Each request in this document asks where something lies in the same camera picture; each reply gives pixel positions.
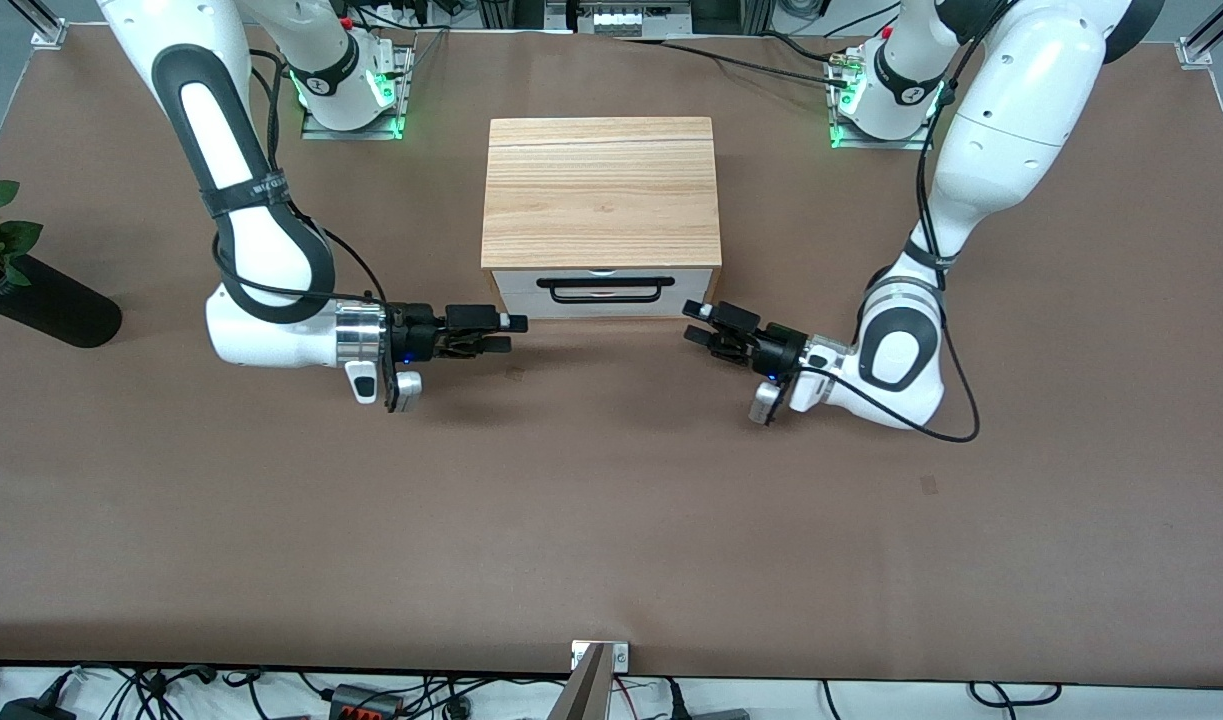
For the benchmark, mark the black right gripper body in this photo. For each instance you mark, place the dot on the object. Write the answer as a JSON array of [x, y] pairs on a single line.
[[418, 333]]

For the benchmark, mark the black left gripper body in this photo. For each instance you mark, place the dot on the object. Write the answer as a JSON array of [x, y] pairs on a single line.
[[777, 352]]

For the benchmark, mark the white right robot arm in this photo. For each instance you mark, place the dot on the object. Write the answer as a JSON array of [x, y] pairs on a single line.
[[271, 340]]

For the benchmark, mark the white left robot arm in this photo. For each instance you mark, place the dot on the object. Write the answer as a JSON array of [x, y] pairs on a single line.
[[1011, 130]]

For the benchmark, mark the light wooden drawer cabinet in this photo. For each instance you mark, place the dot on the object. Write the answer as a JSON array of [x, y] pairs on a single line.
[[601, 190]]

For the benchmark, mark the silver control device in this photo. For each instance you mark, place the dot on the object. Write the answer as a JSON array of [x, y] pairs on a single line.
[[616, 18]]

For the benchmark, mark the black power plug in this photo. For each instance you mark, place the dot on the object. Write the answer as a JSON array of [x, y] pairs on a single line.
[[676, 700]]

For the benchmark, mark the black vase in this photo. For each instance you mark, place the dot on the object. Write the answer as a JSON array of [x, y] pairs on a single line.
[[51, 305]]

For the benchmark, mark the red and black connector box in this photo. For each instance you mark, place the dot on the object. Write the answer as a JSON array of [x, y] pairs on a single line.
[[366, 702]]

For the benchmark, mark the black power adapter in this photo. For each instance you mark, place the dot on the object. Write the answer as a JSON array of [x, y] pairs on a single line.
[[31, 708]]

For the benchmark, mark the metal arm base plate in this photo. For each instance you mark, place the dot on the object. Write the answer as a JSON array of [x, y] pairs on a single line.
[[396, 90], [841, 125]]

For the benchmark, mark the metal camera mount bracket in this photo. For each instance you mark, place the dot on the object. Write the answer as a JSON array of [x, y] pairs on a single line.
[[596, 680]]

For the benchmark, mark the aluminium frame corner profile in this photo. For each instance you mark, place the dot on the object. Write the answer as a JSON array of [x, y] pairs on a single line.
[[43, 25], [1211, 35]]

